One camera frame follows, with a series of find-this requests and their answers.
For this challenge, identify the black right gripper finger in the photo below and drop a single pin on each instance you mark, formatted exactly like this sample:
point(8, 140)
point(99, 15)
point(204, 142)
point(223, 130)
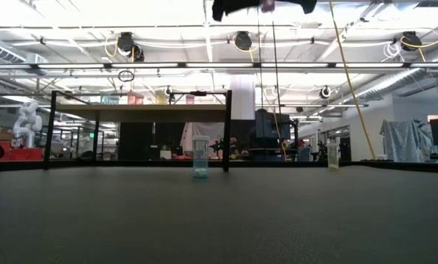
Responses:
point(299, 3)

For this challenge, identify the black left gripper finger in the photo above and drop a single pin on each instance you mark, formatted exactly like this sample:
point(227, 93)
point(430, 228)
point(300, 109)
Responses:
point(233, 4)

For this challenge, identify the teal medicine bottle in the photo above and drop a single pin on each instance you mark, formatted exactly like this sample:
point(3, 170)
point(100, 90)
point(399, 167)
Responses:
point(200, 157)

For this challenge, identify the yellow-green medicine bottle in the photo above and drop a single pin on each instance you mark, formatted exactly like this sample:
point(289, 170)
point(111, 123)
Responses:
point(332, 157)

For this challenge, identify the wooden shelf with black legs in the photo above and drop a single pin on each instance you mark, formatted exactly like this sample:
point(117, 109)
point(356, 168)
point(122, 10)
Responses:
point(130, 113)

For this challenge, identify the long ceiling light bar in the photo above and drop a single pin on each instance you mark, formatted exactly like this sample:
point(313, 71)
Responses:
point(149, 65)

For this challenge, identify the grey cloth cover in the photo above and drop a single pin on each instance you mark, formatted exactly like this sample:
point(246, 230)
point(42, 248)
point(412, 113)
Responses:
point(405, 141)

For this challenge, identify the silver ventilation duct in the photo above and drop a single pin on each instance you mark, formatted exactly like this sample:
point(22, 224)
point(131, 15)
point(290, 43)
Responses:
point(394, 83)

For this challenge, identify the black aluminium table frame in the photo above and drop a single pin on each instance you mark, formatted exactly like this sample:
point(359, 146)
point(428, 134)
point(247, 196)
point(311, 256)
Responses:
point(94, 165)

